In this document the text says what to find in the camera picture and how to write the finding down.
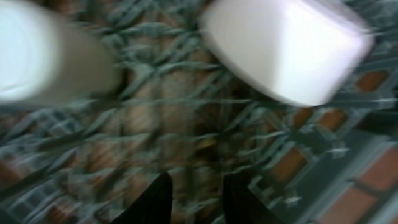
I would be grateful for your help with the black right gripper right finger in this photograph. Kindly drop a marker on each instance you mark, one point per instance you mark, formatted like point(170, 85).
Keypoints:
point(241, 206)

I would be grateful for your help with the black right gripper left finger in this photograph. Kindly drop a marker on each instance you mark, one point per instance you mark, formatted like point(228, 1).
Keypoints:
point(153, 206)

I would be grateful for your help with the pale green bowl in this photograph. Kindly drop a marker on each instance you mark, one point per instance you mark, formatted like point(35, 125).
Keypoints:
point(298, 52)

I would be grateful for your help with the white upside-down cup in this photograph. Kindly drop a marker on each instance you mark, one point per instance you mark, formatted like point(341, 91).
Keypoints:
point(47, 61)

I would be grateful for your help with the grey dishwasher rack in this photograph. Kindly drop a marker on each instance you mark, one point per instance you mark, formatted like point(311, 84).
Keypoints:
point(178, 109)

